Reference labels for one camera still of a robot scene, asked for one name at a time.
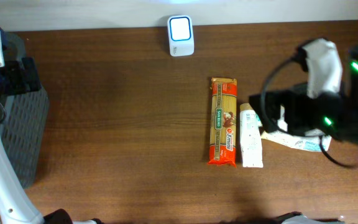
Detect orange spaghetti packet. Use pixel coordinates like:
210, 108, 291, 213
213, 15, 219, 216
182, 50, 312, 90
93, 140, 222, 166
208, 77, 237, 166

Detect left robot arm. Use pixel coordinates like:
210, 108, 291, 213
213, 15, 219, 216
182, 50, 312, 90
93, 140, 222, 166
0, 28, 73, 223

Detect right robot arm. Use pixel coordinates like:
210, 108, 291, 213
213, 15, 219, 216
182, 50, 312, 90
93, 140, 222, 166
249, 38, 358, 145

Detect yellow wiper sheet pack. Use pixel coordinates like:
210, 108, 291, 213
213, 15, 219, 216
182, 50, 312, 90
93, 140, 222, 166
261, 105, 332, 152

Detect dark grey plastic basket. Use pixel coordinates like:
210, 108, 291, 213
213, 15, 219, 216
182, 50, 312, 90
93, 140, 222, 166
0, 32, 50, 189

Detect white barcode scanner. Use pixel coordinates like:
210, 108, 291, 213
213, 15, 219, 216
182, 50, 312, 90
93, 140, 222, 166
167, 15, 195, 57

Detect white conditioner tube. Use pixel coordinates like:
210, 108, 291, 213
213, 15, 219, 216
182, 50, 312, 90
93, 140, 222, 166
240, 103, 264, 168

